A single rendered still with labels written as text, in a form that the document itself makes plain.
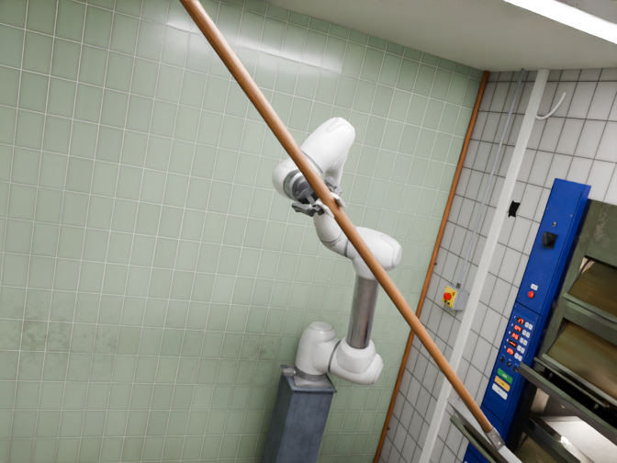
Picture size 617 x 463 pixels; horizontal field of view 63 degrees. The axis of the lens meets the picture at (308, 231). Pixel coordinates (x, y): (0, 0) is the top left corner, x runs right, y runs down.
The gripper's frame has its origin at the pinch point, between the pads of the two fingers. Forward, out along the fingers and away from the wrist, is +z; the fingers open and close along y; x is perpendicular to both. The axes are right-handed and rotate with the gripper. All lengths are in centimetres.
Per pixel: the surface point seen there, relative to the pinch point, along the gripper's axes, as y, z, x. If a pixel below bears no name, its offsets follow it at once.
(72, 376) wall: 126, -121, -37
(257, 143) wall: -9, -120, -5
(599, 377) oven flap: -44, -7, -121
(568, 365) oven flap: -42, -19, -122
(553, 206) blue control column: -83, -49, -85
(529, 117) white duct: -111, -79, -63
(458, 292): -41, -85, -118
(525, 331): -44, -42, -120
